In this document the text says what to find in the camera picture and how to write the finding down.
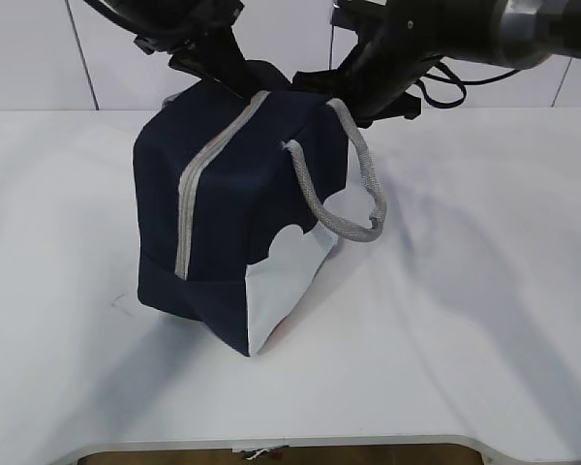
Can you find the navy blue lunch bag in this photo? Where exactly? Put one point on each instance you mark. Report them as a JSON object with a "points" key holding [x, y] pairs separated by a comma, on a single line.
{"points": [[240, 202]]}

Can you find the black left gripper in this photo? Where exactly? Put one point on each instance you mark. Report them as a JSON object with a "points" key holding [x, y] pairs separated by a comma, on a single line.
{"points": [[211, 47]]}

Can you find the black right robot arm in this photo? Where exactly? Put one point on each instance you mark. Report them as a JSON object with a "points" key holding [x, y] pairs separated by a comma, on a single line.
{"points": [[399, 42]]}

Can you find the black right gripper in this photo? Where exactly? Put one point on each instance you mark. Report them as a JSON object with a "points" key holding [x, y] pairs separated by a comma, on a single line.
{"points": [[370, 79]]}

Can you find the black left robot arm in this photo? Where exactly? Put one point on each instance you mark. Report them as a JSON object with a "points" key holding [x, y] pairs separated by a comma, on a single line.
{"points": [[161, 15]]}

